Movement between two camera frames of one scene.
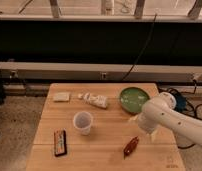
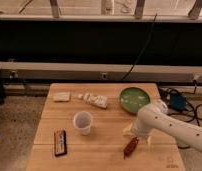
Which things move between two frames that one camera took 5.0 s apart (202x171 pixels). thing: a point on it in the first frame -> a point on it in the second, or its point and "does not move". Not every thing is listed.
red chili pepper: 131,147 does not move
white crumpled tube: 99,100 does not move
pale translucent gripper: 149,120 -> 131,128
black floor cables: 194,112 does not move
